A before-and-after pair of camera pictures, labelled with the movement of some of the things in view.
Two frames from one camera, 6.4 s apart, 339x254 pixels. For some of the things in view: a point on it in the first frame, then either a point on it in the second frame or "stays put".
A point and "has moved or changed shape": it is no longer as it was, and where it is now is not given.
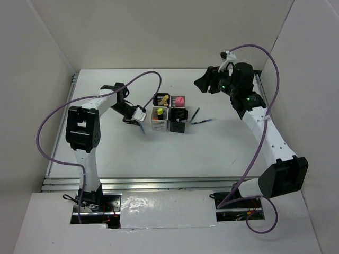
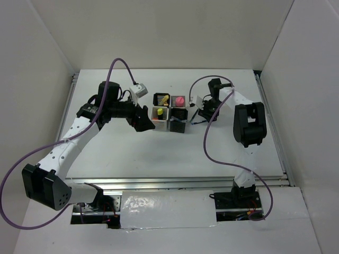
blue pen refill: (201, 121) stays put
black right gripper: (211, 73) to (205, 114)
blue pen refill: (142, 128) has moved or changed shape
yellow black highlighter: (160, 111) stays put
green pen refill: (194, 115) stays put
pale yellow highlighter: (164, 100) stays put
